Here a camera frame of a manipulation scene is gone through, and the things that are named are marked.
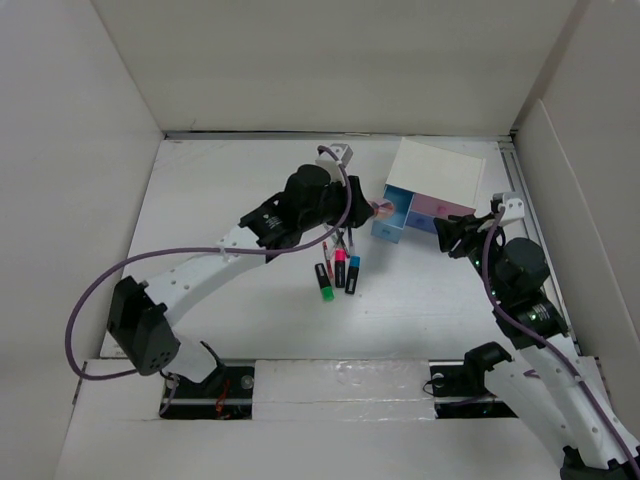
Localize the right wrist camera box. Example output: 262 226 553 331
491 192 526 227

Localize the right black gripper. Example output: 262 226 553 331
432 211 508 302

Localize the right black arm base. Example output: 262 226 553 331
422 342 517 420

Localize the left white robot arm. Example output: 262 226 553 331
108 164 374 397

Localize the pink highlighter marker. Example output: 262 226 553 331
334 248 347 289

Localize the right aluminium rail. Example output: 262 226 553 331
498 137 582 354

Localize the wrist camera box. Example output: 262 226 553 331
315 143 353 171
491 192 526 227

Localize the blue highlighter marker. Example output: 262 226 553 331
345 255 360 295

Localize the red pen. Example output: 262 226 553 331
322 241 334 281

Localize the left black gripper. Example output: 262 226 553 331
298 175 371 232

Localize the pink drawer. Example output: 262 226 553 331
410 193 476 218

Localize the green highlighter marker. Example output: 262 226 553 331
314 263 335 302

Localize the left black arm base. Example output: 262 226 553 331
158 341 255 421

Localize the back aluminium rail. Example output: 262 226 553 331
163 130 516 141

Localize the white drawer cabinet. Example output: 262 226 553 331
386 138 486 208

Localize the aluminium rail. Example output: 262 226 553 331
163 130 516 141
498 137 582 354

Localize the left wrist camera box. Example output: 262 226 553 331
315 143 353 171

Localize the purple blue drawer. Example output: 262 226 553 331
405 211 437 234

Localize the light blue drawer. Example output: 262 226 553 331
371 185 414 244

